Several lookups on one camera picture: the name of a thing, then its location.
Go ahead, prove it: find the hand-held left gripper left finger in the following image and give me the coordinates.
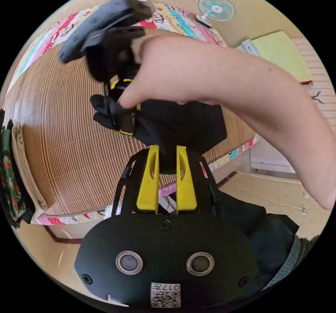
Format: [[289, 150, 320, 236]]
[[136, 144, 160, 214]]

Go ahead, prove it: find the person's right forearm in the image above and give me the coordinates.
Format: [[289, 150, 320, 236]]
[[223, 47, 336, 211]]

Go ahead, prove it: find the light green cloth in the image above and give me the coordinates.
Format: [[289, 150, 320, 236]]
[[236, 31, 314, 85]]

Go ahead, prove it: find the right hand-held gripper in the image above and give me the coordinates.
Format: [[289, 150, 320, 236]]
[[83, 26, 146, 136]]

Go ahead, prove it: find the person's body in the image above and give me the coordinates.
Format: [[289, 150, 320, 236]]
[[214, 189, 321, 294]]

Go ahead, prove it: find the white and teal fan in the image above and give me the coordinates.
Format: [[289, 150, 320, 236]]
[[195, 0, 236, 28]]

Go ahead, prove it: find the person's right hand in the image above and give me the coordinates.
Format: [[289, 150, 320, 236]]
[[117, 35, 238, 109]]

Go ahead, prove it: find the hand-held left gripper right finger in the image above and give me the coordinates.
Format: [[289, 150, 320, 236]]
[[176, 145, 198, 214]]

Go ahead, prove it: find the bed with woven mat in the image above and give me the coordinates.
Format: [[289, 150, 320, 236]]
[[0, 2, 261, 226]]

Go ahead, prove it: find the pile of clothes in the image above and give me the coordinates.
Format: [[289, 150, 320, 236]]
[[0, 108, 49, 230]]

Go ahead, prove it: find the black long sleeve shirt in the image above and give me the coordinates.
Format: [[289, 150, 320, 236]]
[[90, 94, 228, 175]]

